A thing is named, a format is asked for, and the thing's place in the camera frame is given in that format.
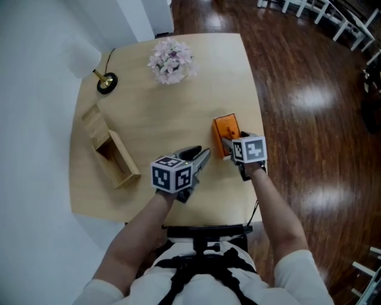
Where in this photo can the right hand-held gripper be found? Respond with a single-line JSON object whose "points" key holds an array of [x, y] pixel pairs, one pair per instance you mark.
{"points": [[250, 150]]}

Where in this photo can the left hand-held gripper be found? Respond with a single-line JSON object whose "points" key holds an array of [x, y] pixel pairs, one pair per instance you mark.
{"points": [[166, 175]]}

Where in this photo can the orange snack bag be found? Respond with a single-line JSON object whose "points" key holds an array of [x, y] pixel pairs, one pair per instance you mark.
{"points": [[221, 122]]}

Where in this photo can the wooden box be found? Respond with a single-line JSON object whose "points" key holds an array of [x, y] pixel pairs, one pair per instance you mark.
{"points": [[125, 175]]}

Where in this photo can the person's left forearm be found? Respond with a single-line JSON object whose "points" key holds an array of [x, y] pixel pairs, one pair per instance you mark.
{"points": [[134, 238]]}

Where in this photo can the person's right forearm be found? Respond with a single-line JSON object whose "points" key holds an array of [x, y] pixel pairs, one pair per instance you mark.
{"points": [[276, 220]]}

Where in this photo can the black chest harness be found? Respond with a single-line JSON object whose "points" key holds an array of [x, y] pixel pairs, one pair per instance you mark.
{"points": [[205, 235]]}

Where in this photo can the pink flowers in white pot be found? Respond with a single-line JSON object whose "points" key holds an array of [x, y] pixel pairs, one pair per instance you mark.
{"points": [[172, 59]]}

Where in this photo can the wooden sliding box lid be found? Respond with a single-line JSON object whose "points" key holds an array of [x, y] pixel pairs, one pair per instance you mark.
{"points": [[95, 122]]}

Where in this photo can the white shade brass table lamp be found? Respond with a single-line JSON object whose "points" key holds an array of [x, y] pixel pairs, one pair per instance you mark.
{"points": [[107, 83]]}

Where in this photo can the person's white shirt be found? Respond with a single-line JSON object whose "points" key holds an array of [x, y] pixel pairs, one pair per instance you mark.
{"points": [[143, 289]]}

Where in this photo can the white table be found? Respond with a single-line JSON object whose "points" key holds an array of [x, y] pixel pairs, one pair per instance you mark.
{"points": [[352, 26], [290, 6], [374, 57]]}

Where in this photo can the white metal frame rack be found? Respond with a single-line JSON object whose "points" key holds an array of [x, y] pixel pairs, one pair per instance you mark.
{"points": [[360, 266]]}

